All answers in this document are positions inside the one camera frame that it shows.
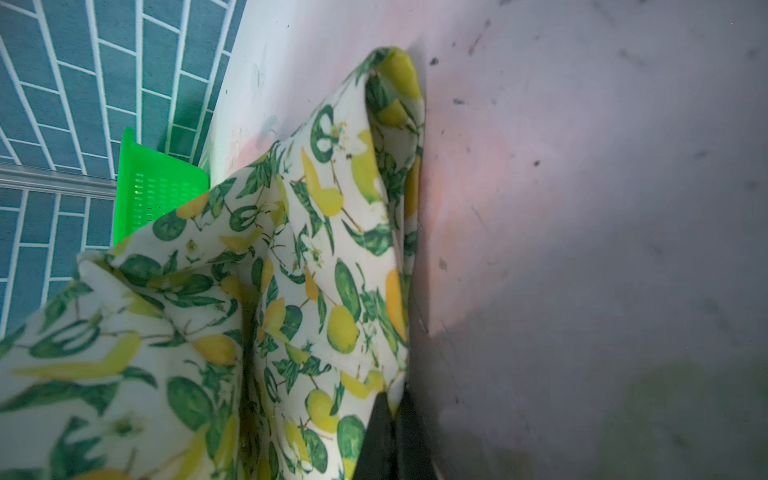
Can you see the green plastic basket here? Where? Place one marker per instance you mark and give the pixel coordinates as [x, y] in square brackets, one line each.
[150, 184]

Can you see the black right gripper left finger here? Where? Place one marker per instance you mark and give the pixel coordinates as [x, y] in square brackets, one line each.
[377, 459]

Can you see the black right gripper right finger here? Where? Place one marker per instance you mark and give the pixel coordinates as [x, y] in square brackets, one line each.
[412, 456]

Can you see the aluminium corner frame post left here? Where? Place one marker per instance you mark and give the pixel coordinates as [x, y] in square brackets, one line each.
[34, 179]

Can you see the yellow floral skirt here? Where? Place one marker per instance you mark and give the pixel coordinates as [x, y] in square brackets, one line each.
[246, 333]

